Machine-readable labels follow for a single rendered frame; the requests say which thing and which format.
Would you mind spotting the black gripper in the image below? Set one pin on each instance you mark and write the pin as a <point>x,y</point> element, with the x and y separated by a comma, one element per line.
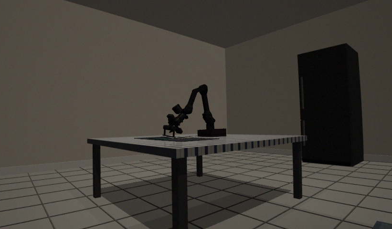
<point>175,121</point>

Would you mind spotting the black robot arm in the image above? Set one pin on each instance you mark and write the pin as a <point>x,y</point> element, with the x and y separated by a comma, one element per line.
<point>207,116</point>

